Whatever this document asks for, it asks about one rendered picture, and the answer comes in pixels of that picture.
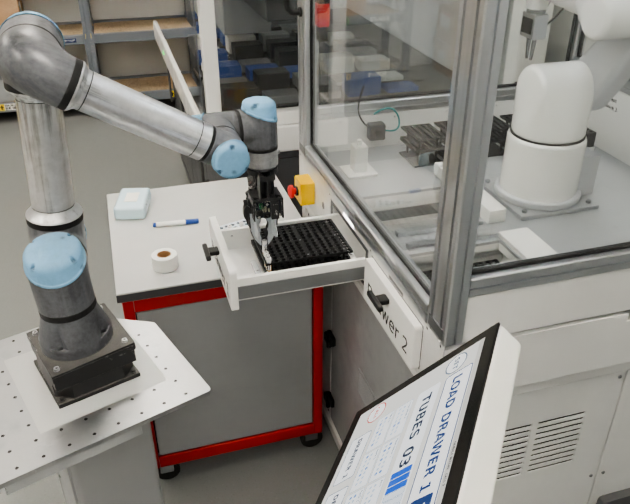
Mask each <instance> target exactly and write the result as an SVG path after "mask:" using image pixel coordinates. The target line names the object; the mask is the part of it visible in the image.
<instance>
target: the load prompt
mask: <svg viewBox="0 0 630 504"><path fill-rule="evenodd" d="M473 363H474V362H472V363H470V364H469V365H467V366H465V367H464V368H462V369H460V370H459V371H457V372H455V373H454V374H452V375H451V376H449V377H447V378H446V381H445V384H444V387H443V390H442V393H441V396H440V399H439V403H438V406H437V409H436V412H435V415H434V418H433V422H432V425H431V428H430V431H429V434H428V437H427V440H426V444H425V447H424V450H423V453H422V456H421V459H420V462H419V466H418V469H417V472H416V475H415V478H414V481H413V484H412V488H411V491H410V494H409V497H408V500H407V503H406V504H435V502H436V498H437V494H438V491H439V487H440V483H441V480H442V476H443V472H444V469H445V465H446V462H447V458H448V454H449V451H450V447H451V443H452V440H453V436H454V432H455V429H456V425H457V422H458V418H459V414H460V411H461V407H462V403H463V400H464V396H465V392H466V389H467V385H468V381H469V378H470V374H471V371H472V367H473Z"/></svg>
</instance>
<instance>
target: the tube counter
mask: <svg viewBox="0 0 630 504"><path fill-rule="evenodd" d="M421 442H422V439H421V440H420V441H418V442H416V443H414V444H412V445H411V446H409V447H407V448H405V449H403V450H402V451H400V452H399V453H398V456H397V458H396V461H395V464H394V467H393V470H392V472H391V475H390V478H389V481H388V484H387V486H386V489H385V492H384V495H383V498H382V500H381V503H380V504H401V503H402V500H403V497H404V494H405V491H406V488H407V485H408V482H409V479H410V475H411V472H412V469H413V466H414V463H415V460H416V457H417V454H418V451H419V448H420V445H421Z"/></svg>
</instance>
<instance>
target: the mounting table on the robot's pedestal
mask: <svg viewBox="0 0 630 504"><path fill-rule="evenodd" d="M120 320H121V321H122V322H123V323H124V325H125V326H126V327H127V328H128V330H129V331H130V332H131V334H132V335H133V336H134V337H135V339H136V340H137V341H138V342H139V344H140V345H141V346H142V347H143V349H144V350H145V351H146V353H147V354H148V355H149V356H150V358H151V359H152V360H153V361H154V363H155V364H156V365H157V366H158V368H159V369H160V370H161V372H162V373H163V374H164V375H165V377H166V378H167V379H168V380H167V381H165V382H162V383H160V384H158V385H155V386H153V387H150V388H148V389H146V390H143V391H141V392H139V393H136V394H134V395H132V396H129V397H127V398H125V399H122V400H120V401H117V402H115V403H113V404H110V405H108V406H106V407H103V408H101V409H99V410H96V411H94V412H91V413H89V414H87V415H84V416H82V417H80V418H77V419H75V420H73V421H70V422H68V423H65V424H63V425H61V426H58V427H56V428H54V429H51V430H49V431H47V432H44V433H42V434H40V433H39V431H38V429H37V427H36V425H35V423H34V421H33V419H32V417H31V415H30V413H29V411H28V409H27V407H26V405H25V403H24V401H23V399H22V397H21V395H20V393H19V391H18V389H17V387H16V385H15V383H14V381H13V379H12V377H11V375H10V373H9V371H8V369H7V367H6V365H5V363H4V361H5V360H7V359H10V358H13V357H16V356H18V355H21V354H24V353H27V352H30V351H32V348H31V344H30V342H29V340H28V338H27V335H26V333H28V332H30V331H33V330H36V329H38V328H39V327H37V328H34V329H31V330H28V331H25V332H22V333H20V334H17V335H14V336H11V337H8V338H5V339H2V340H0V489H2V488H5V491H6V494H7V495H9V494H11V493H14V492H16V491H18V490H20V489H22V488H25V487H27V486H29V485H31V484H33V483H35V482H38V481H40V480H42V479H44V478H46V477H49V476H51V475H53V474H55V473H57V472H60V471H62V470H64V469H66V468H68V467H71V466H73V465H75V464H77V463H79V462H82V461H84V460H86V459H88V458H90V457H92V456H95V455H97V454H99V453H101V452H103V451H106V450H108V449H110V448H112V447H114V446H117V445H119V444H121V443H123V442H125V441H128V440H130V439H132V438H134V437H136V436H139V435H141V434H142V427H141V426H142V425H144V424H147V423H149V422H151V421H153V420H156V419H158V418H160V417H162V416H164V415H167V414H169V413H171V412H173V411H176V410H178V409H180V408H182V407H184V406H187V405H189V404H191V403H193V402H196V401H198V400H200V399H202V398H204V397H207V396H209V395H210V393H211V389H210V387H209V386H208V384H207V383H206V382H205V381H204V380H203V379H202V377H201V376H200V375H199V374H198V373H197V372H196V370H195V369H194V368H193V367H192V366H191V364H190V363H189V362H188V361H187V360H186V359H185V357H184V356H183V355H182V354H181V353H180V352H179V350H178V349H177V348H176V347H175V346H174V345H173V343H172V342H171V341H170V340H169V339H168V338H167V336H166V335H165V334H164V333H163V332H162V331H161V329H160V328H159V327H158V326H157V325H156V324H155V322H147V321H137V320H127V319H120ZM0 493H1V492H0Z"/></svg>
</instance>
